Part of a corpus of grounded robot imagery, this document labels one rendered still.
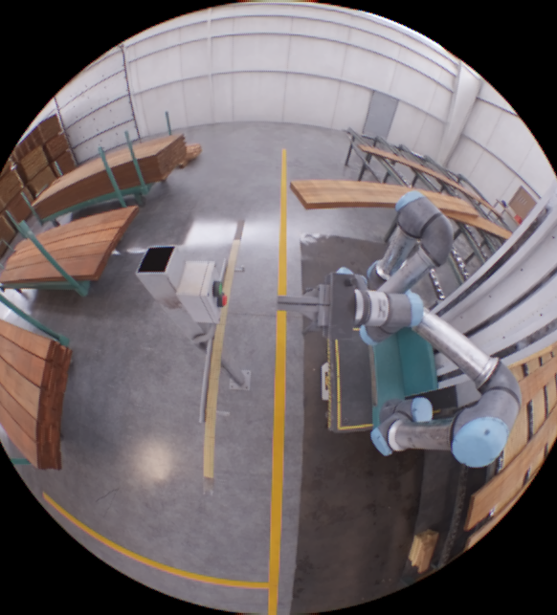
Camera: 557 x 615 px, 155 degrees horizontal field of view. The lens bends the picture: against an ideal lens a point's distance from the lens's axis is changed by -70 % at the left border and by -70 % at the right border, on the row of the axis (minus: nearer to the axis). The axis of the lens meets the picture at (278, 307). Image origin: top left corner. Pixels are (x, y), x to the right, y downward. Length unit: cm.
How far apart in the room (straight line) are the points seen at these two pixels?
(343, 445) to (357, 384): 54
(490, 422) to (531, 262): 50
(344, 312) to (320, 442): 129
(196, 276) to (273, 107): 832
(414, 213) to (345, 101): 820
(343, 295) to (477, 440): 41
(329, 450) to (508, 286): 144
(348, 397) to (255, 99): 859
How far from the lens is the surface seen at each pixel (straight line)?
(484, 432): 47
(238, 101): 867
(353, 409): 131
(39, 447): 187
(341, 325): 40
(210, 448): 55
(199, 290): 34
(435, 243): 68
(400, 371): 109
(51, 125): 1143
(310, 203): 116
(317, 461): 162
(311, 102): 857
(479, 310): 88
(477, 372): 58
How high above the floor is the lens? 153
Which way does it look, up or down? 62 degrees down
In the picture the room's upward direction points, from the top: 8 degrees clockwise
